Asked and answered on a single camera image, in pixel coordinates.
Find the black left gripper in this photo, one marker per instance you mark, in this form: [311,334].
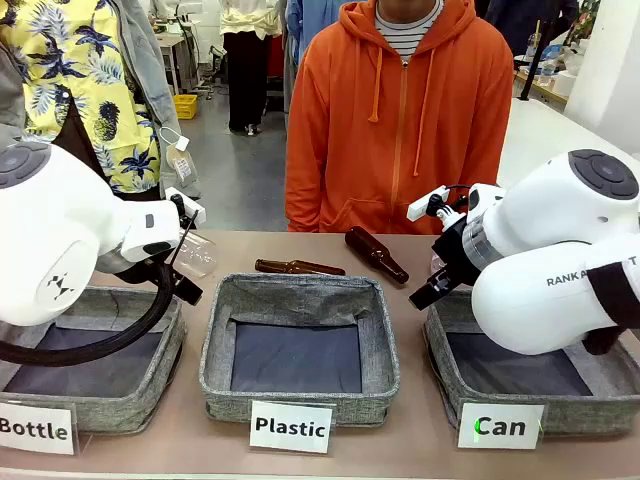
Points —
[189,289]

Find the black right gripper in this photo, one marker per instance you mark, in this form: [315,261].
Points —
[452,250]

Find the wide brown glass bottle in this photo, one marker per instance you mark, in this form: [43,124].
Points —
[372,250]

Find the slim brown glass bottle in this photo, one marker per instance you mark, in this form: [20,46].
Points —
[295,266]

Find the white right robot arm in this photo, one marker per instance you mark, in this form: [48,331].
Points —
[525,300]

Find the person right forearm orange sleeve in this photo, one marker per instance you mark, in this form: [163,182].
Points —
[305,190]

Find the person left forearm orange sleeve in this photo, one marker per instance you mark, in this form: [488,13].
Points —
[487,145]

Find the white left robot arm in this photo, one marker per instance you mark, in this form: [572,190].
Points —
[50,225]

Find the grey basket bottle label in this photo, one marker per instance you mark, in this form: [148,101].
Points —
[125,410]

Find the white sign Can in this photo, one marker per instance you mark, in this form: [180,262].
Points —
[500,426]

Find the grey basket plastic label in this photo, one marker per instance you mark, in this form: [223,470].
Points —
[300,400]

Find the grey basket can label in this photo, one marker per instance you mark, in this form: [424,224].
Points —
[575,410]

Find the clear plastic bottle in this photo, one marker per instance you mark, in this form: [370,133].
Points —
[200,255]

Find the paper tag on jacket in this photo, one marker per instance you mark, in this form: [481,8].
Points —
[181,162]

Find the white sign Plastic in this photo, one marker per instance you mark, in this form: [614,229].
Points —
[290,427]

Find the person in orange hoodie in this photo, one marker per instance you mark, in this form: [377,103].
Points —
[400,125]

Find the yellow plastic crate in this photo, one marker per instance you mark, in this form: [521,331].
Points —
[185,106]

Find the white sign Bottle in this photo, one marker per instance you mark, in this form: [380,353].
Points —
[35,429]

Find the white table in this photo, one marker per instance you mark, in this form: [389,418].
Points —
[560,130]

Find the wooden background desk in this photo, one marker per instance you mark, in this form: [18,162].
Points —
[172,60]

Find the person cream top black trousers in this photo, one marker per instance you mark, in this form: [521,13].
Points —
[247,60]

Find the person yellow floral shirt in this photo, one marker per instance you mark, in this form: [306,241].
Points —
[75,75]

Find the white paper roll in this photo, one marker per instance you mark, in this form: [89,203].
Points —
[566,84]

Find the small background water bottle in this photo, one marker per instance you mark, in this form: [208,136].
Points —
[548,72]

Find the black pole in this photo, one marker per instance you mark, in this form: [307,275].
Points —
[531,60]

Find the blue hanging garment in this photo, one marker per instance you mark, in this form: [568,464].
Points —
[312,25]

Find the person in dark clothes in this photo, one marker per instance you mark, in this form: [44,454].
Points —
[530,20]

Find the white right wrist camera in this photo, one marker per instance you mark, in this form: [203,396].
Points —
[425,202]

